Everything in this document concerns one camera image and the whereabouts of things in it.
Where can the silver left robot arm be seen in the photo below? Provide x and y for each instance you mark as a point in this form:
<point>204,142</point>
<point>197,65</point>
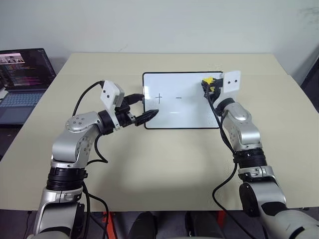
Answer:
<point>74,147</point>

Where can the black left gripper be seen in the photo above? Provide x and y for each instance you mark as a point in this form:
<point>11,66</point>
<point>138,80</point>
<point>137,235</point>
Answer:
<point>123,115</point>

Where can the black-framed whiteboard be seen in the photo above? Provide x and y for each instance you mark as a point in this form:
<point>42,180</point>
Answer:
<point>184,112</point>

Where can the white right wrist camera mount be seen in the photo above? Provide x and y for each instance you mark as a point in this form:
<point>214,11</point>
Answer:
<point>231,84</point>

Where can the dark rounded shape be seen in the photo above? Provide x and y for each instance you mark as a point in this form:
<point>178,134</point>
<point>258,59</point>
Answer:
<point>143,226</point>

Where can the red frame bar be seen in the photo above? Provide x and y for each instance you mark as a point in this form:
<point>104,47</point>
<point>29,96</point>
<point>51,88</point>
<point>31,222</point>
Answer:
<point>221,216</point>
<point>109,225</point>

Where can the grey open laptop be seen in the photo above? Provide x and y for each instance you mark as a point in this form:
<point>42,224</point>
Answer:
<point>22,74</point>

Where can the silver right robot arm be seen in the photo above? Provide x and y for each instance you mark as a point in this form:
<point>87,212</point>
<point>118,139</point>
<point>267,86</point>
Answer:
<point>244,129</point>

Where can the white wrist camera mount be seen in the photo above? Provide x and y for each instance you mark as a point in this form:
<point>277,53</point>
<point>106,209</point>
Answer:
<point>231,84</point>
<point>109,92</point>

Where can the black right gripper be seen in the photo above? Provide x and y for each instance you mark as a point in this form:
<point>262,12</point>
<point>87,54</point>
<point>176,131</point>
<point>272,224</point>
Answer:
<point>217,92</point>

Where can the black furniture piece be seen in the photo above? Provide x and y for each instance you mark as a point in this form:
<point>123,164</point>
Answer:
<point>311,82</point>

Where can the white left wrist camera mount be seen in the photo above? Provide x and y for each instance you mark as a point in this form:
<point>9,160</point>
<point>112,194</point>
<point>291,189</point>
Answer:
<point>109,92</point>

